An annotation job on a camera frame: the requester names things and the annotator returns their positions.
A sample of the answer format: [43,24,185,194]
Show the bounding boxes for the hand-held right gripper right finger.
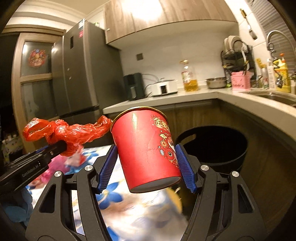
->
[174,144,270,241]

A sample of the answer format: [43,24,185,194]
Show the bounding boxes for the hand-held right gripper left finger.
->
[25,144,119,241]

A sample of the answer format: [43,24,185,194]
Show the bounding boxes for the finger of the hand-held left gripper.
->
[30,140,68,165]

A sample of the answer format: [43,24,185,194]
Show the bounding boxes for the red plastic bag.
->
[22,115,114,157]

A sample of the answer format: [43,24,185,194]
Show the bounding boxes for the black trash bin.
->
[174,126,248,176]

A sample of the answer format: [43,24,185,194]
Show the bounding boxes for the large red printed paper cup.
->
[110,106,182,194]

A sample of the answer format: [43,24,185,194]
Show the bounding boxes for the polka dot cloth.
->
[1,132,24,158]

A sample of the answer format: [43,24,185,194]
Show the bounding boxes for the blue disposable glove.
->
[0,185,34,229]

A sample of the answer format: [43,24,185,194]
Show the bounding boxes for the blue floral tablecloth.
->
[28,145,188,241]

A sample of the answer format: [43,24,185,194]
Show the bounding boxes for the wooden glass-panel door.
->
[11,25,67,152]

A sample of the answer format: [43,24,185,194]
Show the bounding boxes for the wooden lower cabinet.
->
[104,98,296,229]

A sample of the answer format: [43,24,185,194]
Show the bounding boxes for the wooden cabinet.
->
[104,98,296,229]
[104,0,238,45]

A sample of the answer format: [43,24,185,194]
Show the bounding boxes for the grey refrigerator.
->
[50,20,126,118]

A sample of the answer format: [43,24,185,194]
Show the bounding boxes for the white electric cooker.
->
[146,78,179,97]

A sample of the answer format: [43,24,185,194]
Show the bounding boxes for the dark green air fryer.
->
[123,72,146,101]

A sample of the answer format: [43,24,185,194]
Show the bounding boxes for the cooking oil bottle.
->
[180,60,199,93]

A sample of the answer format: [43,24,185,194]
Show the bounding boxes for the steel pot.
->
[206,77,228,89]

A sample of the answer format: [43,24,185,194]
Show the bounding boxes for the red round door decoration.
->
[28,49,47,68]

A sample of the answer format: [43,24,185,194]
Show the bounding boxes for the pink utensil box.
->
[231,71,251,90]

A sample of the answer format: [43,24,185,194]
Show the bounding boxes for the steel sink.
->
[240,89,296,105]

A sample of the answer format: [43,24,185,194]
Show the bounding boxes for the black dish rack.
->
[221,35,256,82]

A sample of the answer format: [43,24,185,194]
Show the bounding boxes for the white plastic bottle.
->
[266,58,277,90]

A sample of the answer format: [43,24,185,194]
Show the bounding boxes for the white ladle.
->
[241,46,249,70]

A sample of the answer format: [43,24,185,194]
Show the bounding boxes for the yellow detergent bottle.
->
[273,53,291,93]

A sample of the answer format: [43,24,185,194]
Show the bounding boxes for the hanging metal spatula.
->
[239,9,258,40]

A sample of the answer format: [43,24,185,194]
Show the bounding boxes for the wooden upper cabinet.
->
[104,0,238,45]

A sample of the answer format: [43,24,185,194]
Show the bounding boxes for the chrome faucet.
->
[266,30,295,61]

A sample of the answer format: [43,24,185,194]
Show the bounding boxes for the window blind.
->
[250,0,296,48]

